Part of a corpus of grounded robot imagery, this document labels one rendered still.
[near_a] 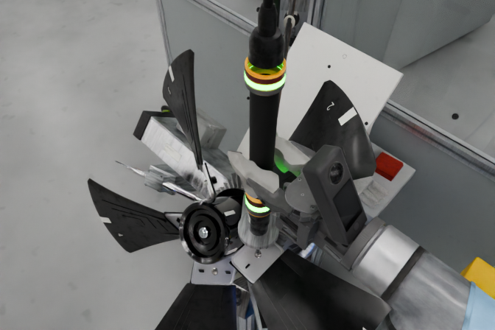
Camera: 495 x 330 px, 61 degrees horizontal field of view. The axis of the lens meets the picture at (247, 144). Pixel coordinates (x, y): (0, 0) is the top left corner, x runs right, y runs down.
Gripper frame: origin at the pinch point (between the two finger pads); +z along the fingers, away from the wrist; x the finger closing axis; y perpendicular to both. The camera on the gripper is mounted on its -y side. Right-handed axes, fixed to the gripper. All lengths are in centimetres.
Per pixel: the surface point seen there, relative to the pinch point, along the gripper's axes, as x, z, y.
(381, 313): 7.0, -25.8, 30.6
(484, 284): 32, -38, 42
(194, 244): -7.2, 6.9, 29.8
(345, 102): 21.5, -2.1, 6.0
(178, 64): 11.9, 30.6, 11.4
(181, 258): 14, 57, 150
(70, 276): -29, 88, 150
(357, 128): 17.6, -7.2, 5.5
